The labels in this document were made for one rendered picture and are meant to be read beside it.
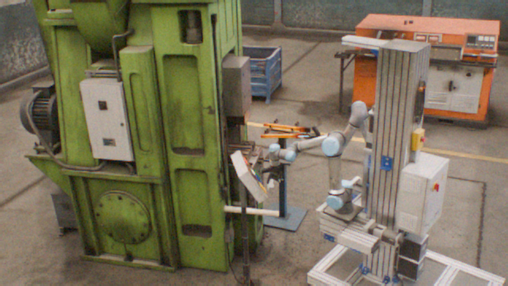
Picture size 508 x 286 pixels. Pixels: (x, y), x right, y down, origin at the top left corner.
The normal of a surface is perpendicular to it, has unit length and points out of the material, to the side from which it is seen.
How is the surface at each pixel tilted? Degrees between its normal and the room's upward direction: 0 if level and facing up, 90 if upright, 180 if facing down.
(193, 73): 89
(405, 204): 90
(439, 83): 90
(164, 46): 89
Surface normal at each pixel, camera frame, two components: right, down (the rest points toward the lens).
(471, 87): -0.42, 0.41
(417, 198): -0.65, 0.36
